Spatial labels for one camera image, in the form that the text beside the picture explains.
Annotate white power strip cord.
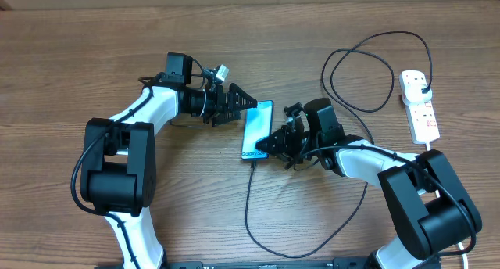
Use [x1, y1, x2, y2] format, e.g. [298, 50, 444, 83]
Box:
[424, 142, 469, 269]

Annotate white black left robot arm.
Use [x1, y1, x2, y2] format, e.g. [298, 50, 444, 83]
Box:
[70, 52, 257, 268]

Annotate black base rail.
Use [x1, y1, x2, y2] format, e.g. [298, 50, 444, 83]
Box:
[93, 256, 376, 269]

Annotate black charger cable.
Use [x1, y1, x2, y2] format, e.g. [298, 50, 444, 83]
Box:
[245, 30, 434, 260]

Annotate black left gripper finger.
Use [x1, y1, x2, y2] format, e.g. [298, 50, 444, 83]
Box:
[212, 111, 241, 127]
[228, 83, 257, 112]

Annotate white power strip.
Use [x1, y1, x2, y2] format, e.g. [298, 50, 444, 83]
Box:
[398, 70, 440, 150]

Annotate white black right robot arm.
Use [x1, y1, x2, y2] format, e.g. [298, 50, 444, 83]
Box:
[256, 98, 482, 268]

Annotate white charger plug adapter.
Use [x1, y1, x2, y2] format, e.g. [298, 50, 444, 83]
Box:
[402, 83, 433, 106]

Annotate blue Samsung Galaxy smartphone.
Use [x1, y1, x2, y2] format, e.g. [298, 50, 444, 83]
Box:
[241, 100, 273, 160]

